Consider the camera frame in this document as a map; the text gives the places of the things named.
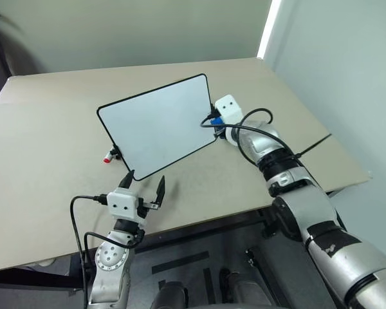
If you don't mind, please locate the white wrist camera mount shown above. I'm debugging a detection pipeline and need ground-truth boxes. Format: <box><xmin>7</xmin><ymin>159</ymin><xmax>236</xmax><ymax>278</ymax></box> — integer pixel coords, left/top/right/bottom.
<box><xmin>106</xmin><ymin>189</ymin><xmax>148</xmax><ymax>227</ymax></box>
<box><xmin>214</xmin><ymin>94</ymin><xmax>244</xmax><ymax>125</ymax></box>

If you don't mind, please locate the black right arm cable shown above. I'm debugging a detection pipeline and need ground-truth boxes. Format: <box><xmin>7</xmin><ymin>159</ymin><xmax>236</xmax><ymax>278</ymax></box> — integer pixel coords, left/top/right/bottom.
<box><xmin>200</xmin><ymin>108</ymin><xmax>302</xmax><ymax>162</ymax></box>

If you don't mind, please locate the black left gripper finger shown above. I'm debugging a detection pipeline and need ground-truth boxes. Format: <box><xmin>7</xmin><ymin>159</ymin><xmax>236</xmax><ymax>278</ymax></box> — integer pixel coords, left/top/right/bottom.
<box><xmin>149</xmin><ymin>174</ymin><xmax>166</xmax><ymax>211</ymax></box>
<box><xmin>118</xmin><ymin>169</ymin><xmax>136</xmax><ymax>192</ymax></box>

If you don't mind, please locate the red capped whiteboard marker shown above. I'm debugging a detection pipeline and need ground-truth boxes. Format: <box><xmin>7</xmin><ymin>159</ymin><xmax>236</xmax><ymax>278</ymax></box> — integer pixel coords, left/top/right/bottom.
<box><xmin>103</xmin><ymin>145</ymin><xmax>122</xmax><ymax>164</ymax></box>

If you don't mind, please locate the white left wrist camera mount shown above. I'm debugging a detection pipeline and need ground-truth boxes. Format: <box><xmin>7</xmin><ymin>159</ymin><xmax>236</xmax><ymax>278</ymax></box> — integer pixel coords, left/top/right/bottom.
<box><xmin>106</xmin><ymin>189</ymin><xmax>148</xmax><ymax>227</ymax></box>

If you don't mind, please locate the black table frame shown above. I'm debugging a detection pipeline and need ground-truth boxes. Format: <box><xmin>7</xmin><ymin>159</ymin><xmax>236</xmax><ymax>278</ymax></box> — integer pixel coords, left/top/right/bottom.
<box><xmin>0</xmin><ymin>189</ymin><xmax>345</xmax><ymax>297</ymax></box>

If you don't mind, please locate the dark grey rounded shape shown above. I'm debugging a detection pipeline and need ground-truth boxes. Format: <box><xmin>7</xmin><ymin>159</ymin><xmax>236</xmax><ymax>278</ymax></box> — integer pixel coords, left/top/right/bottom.
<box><xmin>150</xmin><ymin>280</ymin><xmax>190</xmax><ymax>309</ymax></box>
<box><xmin>218</xmin><ymin>267</ymin><xmax>273</xmax><ymax>309</ymax></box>

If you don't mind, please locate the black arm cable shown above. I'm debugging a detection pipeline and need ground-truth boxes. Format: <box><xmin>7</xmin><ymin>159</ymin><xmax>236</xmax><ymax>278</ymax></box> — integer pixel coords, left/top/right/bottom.
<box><xmin>69</xmin><ymin>194</ymin><xmax>145</xmax><ymax>309</ymax></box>
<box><xmin>200</xmin><ymin>108</ymin><xmax>302</xmax><ymax>162</ymax></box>

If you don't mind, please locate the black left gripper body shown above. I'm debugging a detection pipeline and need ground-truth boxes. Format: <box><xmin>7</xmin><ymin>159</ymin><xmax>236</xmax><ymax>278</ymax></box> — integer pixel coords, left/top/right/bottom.
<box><xmin>136</xmin><ymin>198</ymin><xmax>152</xmax><ymax>220</ymax></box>

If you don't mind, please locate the dark office chair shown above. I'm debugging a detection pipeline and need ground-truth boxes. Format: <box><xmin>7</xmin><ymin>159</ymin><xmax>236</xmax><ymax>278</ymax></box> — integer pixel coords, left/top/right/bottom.
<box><xmin>0</xmin><ymin>6</ymin><xmax>41</xmax><ymax>109</ymax></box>

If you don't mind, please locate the black framed whiteboard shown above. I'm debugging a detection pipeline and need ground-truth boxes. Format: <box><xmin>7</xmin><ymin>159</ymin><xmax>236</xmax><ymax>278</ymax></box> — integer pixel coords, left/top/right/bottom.
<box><xmin>96</xmin><ymin>73</ymin><xmax>217</xmax><ymax>182</ymax></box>

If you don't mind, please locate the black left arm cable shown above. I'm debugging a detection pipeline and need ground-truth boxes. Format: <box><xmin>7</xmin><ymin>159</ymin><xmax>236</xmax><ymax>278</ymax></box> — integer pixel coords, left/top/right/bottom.
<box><xmin>69</xmin><ymin>194</ymin><xmax>145</xmax><ymax>309</ymax></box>

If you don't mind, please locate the thin black cable tie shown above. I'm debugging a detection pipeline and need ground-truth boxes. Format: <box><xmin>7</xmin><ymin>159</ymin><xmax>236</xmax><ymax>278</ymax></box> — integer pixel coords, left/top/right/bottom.
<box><xmin>295</xmin><ymin>133</ymin><xmax>333</xmax><ymax>159</ymax></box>

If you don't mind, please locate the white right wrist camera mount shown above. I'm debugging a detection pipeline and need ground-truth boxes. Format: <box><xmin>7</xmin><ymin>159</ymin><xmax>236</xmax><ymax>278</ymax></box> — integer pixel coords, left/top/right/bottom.
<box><xmin>214</xmin><ymin>94</ymin><xmax>244</xmax><ymax>125</ymax></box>

